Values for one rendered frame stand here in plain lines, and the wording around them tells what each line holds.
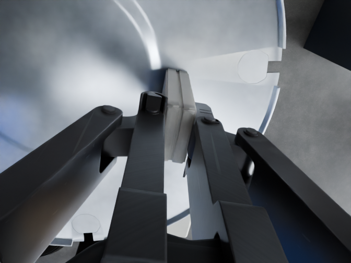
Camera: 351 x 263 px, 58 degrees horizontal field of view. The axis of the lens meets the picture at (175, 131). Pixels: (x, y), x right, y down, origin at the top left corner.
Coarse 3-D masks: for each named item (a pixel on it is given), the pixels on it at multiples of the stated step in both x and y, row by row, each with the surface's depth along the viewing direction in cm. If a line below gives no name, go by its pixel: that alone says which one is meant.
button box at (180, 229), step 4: (188, 216) 46; (184, 220) 46; (188, 220) 46; (172, 224) 46; (176, 224) 46; (180, 224) 46; (184, 224) 46; (188, 224) 46; (168, 228) 47; (172, 228) 47; (176, 228) 47; (180, 228) 47; (184, 228) 47; (188, 228) 47; (168, 232) 47; (172, 232) 47; (176, 232) 47; (180, 232) 47; (184, 232) 47; (180, 236) 48; (184, 236) 47
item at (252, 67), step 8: (248, 56) 21; (256, 56) 21; (264, 56) 21; (240, 64) 21; (248, 64) 21; (256, 64) 21; (264, 64) 21; (240, 72) 21; (248, 72) 21; (256, 72) 21; (264, 72) 21; (248, 80) 21; (256, 80) 21
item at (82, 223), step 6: (78, 216) 26; (84, 216) 26; (90, 216) 26; (72, 222) 26; (78, 222) 26; (84, 222) 26; (90, 222) 26; (96, 222) 26; (78, 228) 26; (84, 228) 26; (90, 228) 26; (96, 228) 26
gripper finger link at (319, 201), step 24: (240, 144) 13; (264, 144) 13; (264, 168) 12; (288, 168) 12; (264, 192) 12; (288, 192) 10; (312, 192) 10; (288, 216) 10; (312, 216) 9; (336, 216) 9; (288, 240) 10; (312, 240) 9; (336, 240) 8
